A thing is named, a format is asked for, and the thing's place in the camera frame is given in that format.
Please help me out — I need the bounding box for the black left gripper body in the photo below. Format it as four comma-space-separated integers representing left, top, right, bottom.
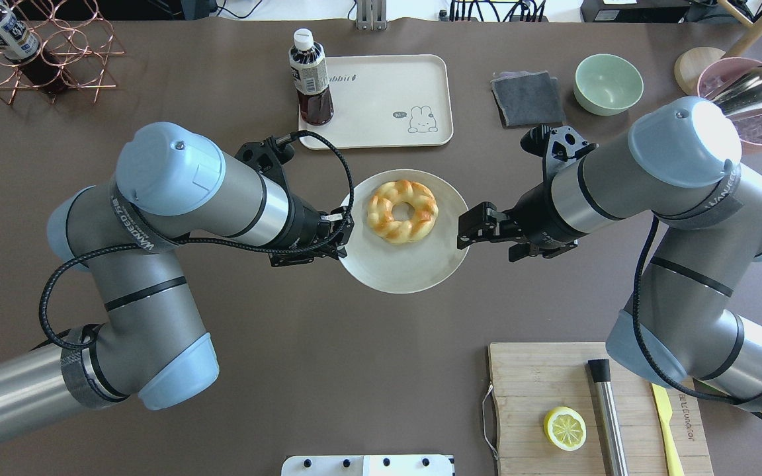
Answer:
235, 138, 339, 267

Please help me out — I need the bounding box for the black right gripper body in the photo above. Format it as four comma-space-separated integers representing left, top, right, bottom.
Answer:
504, 124, 598, 262

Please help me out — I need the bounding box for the white round plate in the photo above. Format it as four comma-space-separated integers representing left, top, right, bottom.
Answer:
341, 169, 468, 294

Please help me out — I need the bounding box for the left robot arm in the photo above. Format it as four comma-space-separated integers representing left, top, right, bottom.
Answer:
0, 122, 355, 442

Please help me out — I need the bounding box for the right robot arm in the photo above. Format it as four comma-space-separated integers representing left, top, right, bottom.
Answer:
457, 97, 762, 419

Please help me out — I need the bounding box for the braided glazed donut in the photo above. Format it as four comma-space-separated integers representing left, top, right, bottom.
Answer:
365, 180, 439, 244

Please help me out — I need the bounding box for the cream rabbit tray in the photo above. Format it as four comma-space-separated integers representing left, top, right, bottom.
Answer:
298, 54, 454, 149

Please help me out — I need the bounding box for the dark tea bottle on tray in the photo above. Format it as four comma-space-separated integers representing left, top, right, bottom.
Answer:
288, 28, 335, 126

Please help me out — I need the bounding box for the grey folded cloth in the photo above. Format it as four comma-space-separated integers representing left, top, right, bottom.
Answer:
490, 71, 566, 128

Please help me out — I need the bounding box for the mint green bowl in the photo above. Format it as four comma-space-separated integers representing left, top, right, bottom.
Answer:
573, 54, 644, 116

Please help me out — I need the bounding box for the bamboo cutting board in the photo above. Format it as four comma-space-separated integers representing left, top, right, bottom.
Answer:
487, 342, 714, 476

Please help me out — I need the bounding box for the steel muddler black tip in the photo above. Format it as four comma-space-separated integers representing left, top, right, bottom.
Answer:
587, 358, 629, 475

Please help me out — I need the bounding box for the halved lemon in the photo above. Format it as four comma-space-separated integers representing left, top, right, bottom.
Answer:
542, 406, 587, 452

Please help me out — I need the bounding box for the round wooden coaster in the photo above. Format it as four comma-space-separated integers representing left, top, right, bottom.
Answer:
674, 46, 725, 95

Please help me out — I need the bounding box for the pink bowl with ice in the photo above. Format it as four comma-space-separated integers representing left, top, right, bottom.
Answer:
695, 57, 762, 154

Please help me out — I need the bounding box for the steel ice scoop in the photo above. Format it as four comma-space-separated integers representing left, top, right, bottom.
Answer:
708, 66, 762, 121

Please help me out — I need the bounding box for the yellow plastic knife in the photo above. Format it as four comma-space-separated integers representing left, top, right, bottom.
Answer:
650, 383, 685, 476

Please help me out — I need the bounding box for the bottle lying in rack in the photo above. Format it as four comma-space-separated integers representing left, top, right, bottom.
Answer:
0, 2, 69, 95

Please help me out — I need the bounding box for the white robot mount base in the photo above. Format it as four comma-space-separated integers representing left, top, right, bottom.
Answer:
280, 453, 456, 475

